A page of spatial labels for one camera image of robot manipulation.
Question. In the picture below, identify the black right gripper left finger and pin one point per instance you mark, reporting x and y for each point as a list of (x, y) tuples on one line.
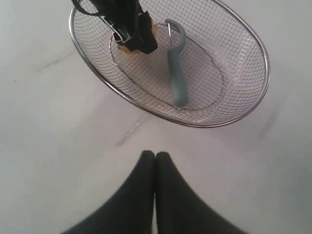
[(130, 209)]

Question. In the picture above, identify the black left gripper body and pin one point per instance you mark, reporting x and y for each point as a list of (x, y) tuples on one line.
[(118, 11)]

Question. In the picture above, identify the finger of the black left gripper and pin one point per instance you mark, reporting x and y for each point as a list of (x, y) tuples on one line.
[(147, 30), (126, 31)]

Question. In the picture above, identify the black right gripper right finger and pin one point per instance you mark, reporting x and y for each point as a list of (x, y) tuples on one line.
[(179, 210)]

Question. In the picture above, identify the yellow lemon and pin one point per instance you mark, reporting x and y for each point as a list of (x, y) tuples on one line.
[(144, 37)]

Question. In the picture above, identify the teal handled peeler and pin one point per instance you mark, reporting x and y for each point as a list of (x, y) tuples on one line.
[(178, 86)]

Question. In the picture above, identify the oval wire mesh basket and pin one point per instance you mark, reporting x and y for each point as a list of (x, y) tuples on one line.
[(225, 63)]

